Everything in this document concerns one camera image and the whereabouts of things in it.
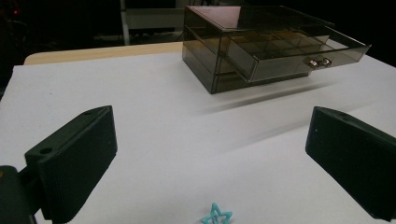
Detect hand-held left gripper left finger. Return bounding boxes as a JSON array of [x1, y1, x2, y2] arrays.
[[23, 105, 119, 224]]

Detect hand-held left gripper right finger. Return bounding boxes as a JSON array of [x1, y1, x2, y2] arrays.
[[304, 105, 396, 222]]

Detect teal star-shaped clip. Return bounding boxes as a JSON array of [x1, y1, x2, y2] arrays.
[[200, 202, 233, 224]]

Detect smoky clear acrylic drawer cabinet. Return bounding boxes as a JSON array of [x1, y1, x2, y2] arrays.
[[181, 5, 335, 95]]

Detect white table cover sheet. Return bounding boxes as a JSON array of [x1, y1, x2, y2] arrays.
[[0, 50, 396, 224]]

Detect white metal stand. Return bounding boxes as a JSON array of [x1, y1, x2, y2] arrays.
[[120, 0, 185, 47]]

